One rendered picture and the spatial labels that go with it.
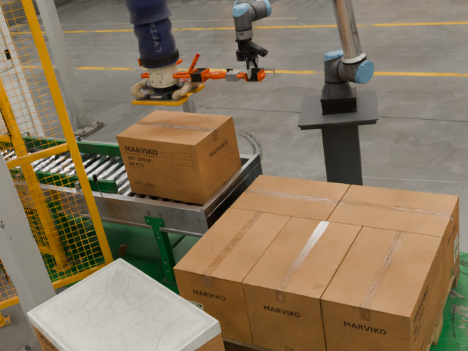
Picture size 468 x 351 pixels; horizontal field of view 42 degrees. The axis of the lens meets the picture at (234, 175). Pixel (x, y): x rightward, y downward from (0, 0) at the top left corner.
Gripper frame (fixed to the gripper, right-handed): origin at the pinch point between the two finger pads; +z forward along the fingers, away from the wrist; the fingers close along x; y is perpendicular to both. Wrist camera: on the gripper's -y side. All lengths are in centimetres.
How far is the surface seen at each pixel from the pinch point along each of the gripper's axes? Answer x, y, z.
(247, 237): 47, -8, 73
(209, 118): -10, 41, 32
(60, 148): 52, 106, 28
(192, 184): 25, 38, 59
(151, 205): 38, 61, 69
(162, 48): 8, 51, -17
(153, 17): 9, 51, -35
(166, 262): 37, 62, 111
